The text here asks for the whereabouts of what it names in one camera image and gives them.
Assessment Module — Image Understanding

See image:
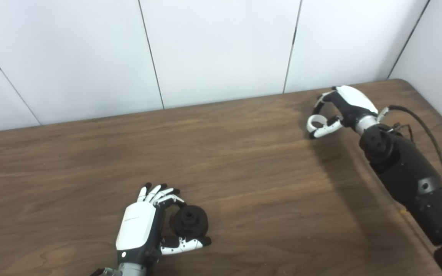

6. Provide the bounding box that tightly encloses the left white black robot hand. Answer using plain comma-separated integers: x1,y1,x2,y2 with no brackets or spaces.
115,182,212,265

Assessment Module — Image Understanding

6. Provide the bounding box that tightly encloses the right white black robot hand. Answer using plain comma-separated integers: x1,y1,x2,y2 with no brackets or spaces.
308,85,379,139

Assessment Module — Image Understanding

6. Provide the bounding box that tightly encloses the white plastic ring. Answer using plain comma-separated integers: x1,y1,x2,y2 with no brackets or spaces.
307,114,329,135

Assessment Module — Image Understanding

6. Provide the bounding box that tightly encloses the round black plastic part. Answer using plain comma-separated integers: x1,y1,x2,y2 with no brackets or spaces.
169,205,209,239

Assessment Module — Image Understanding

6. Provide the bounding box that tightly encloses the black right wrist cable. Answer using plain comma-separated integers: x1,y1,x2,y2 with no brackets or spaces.
378,105,442,204

